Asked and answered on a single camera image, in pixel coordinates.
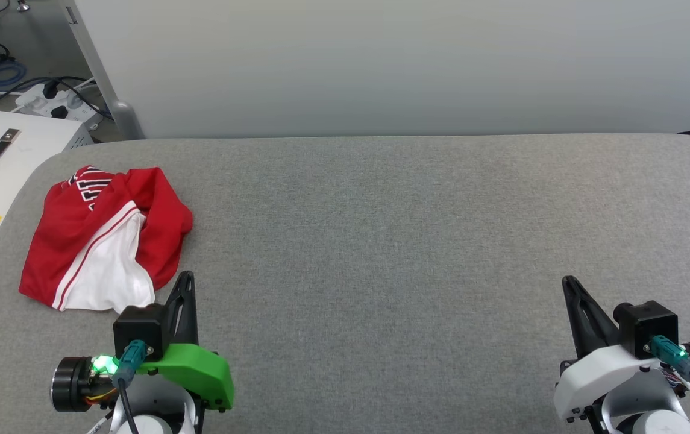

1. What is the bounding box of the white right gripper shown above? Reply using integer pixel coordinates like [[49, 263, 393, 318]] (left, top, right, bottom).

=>
[[553, 275, 683, 423]]

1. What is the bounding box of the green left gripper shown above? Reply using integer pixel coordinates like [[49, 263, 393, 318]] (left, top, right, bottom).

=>
[[139, 271, 236, 412]]

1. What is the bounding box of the red white basketball jersey shirt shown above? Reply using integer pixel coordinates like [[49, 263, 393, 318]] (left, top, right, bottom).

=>
[[19, 166, 193, 314]]

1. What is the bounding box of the grey partition foot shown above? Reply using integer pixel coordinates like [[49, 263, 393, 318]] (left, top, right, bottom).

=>
[[108, 99, 146, 141]]

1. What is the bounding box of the grey fabric padded surface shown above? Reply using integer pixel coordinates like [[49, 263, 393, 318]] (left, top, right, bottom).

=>
[[0, 133, 690, 434]]

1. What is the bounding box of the white equipment box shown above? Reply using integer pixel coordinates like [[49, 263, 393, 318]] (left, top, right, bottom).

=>
[[0, 108, 94, 275]]

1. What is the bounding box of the white power strip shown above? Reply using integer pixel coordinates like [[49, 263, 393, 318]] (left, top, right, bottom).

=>
[[14, 81, 105, 131]]

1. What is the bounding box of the light grey partition panel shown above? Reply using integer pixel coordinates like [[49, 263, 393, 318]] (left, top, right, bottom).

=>
[[64, 0, 690, 140]]

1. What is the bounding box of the black left cable teal connector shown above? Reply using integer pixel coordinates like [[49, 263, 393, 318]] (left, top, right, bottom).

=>
[[111, 339, 149, 434]]

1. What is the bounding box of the black cable teal connector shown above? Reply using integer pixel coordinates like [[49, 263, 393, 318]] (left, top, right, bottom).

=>
[[646, 336, 690, 423], [111, 339, 149, 434]]

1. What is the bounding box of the black right cable teal connector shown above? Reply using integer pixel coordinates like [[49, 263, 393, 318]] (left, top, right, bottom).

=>
[[646, 336, 690, 423]]

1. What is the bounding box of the black power cable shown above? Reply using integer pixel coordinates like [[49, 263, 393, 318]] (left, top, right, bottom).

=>
[[0, 75, 115, 121]]

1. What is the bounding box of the blue coiled cable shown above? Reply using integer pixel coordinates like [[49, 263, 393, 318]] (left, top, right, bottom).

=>
[[0, 58, 27, 92]]

